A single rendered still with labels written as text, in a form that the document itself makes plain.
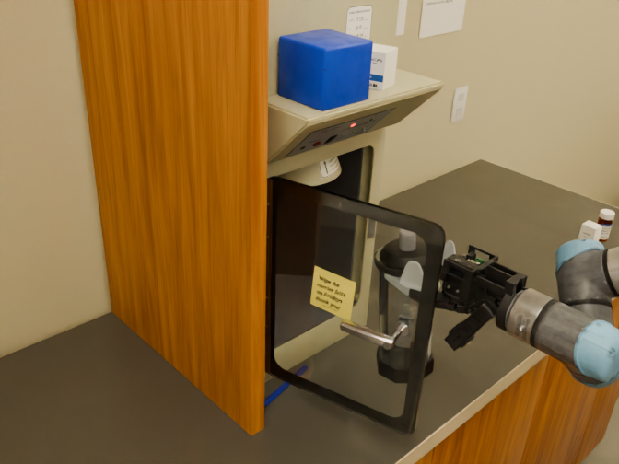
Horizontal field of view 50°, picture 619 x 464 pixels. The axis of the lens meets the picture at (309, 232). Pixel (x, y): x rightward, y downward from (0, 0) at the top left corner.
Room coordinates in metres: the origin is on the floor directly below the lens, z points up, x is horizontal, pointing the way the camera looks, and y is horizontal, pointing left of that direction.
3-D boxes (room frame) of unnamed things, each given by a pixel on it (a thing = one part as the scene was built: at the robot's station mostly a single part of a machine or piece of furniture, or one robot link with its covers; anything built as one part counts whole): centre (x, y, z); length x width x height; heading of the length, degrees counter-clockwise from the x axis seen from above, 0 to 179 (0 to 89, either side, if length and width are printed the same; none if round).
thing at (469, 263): (0.86, -0.27, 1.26); 0.12 x 0.08 x 0.09; 45
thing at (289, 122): (1.04, -0.06, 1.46); 0.32 x 0.11 x 0.10; 135
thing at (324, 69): (0.99, -0.01, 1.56); 0.10 x 0.10 x 0.09; 45
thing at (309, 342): (0.89, -0.06, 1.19); 0.30 x 0.01 x 0.40; 60
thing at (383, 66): (1.08, -0.10, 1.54); 0.05 x 0.05 x 0.06; 62
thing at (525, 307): (0.80, -0.32, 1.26); 0.08 x 0.05 x 0.08; 135
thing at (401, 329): (0.83, -0.11, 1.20); 0.10 x 0.05 x 0.03; 60
